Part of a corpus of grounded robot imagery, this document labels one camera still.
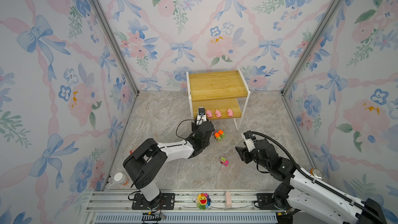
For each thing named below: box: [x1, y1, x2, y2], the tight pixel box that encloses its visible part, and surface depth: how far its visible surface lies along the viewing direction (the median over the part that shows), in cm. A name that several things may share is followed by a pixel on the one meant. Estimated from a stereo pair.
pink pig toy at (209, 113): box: [205, 109, 213, 119], surface depth 87 cm
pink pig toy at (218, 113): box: [215, 108, 222, 119], surface depth 87 cm
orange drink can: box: [308, 167, 325, 181], surface depth 74 cm
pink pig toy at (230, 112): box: [226, 107, 234, 118], surface depth 88 cm
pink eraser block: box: [225, 191, 232, 208], surface depth 75 cm
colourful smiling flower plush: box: [195, 192, 211, 210], surface depth 75 cm
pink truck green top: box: [219, 156, 230, 167], surface depth 86 cm
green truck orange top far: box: [218, 129, 226, 138], surface depth 97 cm
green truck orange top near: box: [214, 132, 222, 143], surface depth 96 cm
